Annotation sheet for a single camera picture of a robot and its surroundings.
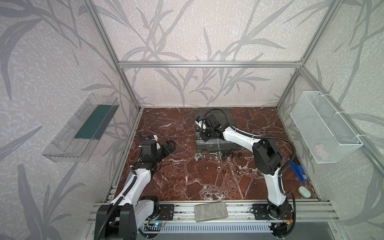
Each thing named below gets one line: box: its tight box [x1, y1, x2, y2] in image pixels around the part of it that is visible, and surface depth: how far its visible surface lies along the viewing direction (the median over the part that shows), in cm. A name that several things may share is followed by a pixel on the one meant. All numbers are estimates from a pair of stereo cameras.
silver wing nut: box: [194, 152, 203, 162], surface depth 95 cm
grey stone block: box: [194, 202, 228, 222], surface depth 72 cm
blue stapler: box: [287, 157, 308, 183], surface depth 87 cm
